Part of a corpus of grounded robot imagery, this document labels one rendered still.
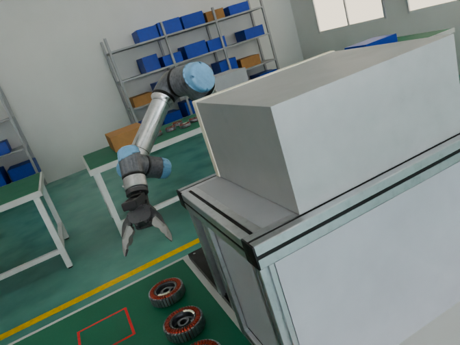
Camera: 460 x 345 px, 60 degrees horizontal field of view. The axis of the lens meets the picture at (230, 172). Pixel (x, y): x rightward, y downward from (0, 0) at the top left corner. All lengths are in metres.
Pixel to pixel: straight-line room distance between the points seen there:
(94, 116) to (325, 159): 7.13
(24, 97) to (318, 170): 7.16
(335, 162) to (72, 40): 7.19
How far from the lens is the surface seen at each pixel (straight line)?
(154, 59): 7.37
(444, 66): 0.92
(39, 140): 7.74
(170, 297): 1.27
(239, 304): 1.02
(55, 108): 7.70
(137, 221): 1.27
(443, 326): 1.02
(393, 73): 0.82
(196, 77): 1.53
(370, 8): 7.50
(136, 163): 1.33
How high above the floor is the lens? 1.44
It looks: 18 degrees down
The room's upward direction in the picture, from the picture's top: 18 degrees counter-clockwise
